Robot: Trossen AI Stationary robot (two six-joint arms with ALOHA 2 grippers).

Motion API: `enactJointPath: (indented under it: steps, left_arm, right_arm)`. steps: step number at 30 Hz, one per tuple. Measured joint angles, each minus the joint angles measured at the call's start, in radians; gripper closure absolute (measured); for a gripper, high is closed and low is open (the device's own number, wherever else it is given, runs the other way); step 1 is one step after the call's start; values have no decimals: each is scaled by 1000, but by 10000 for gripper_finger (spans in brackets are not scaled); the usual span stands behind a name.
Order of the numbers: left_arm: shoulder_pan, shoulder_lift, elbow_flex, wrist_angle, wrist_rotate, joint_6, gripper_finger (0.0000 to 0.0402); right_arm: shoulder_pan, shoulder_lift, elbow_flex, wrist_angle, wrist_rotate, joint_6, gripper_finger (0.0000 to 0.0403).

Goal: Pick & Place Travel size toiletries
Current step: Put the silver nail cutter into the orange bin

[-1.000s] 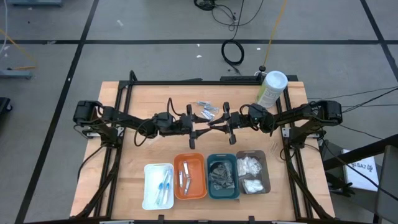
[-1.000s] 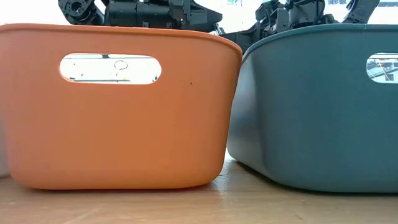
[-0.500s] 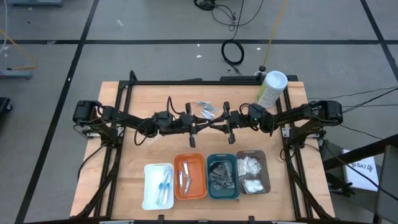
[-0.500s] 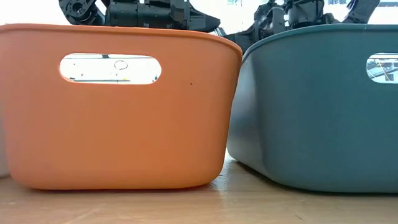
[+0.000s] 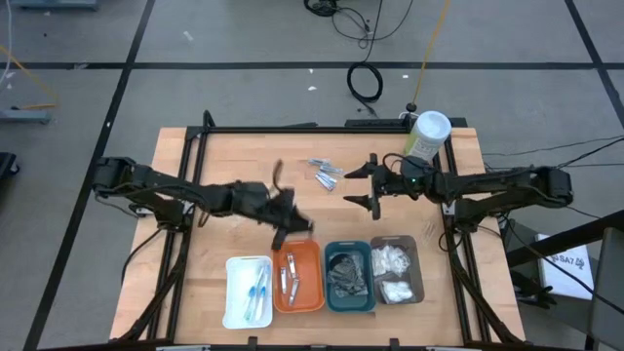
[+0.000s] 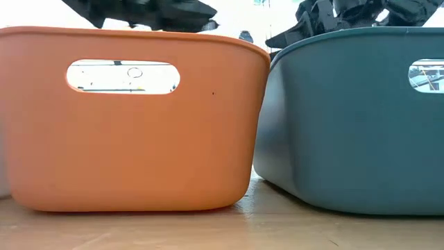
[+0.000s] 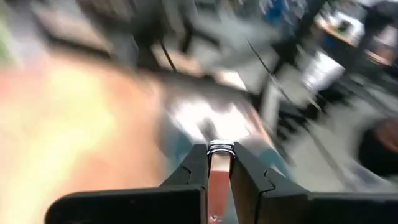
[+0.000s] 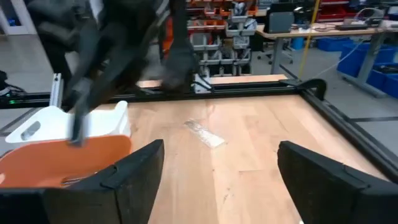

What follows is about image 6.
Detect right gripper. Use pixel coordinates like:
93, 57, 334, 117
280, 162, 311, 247
265, 0, 386, 49

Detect orange plastic bin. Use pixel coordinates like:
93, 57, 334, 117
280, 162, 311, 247
0, 26, 271, 213

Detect small dark grey object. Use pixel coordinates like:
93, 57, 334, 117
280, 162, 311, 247
239, 30, 255, 44

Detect teal plastic bin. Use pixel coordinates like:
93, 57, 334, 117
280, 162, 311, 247
253, 26, 444, 216

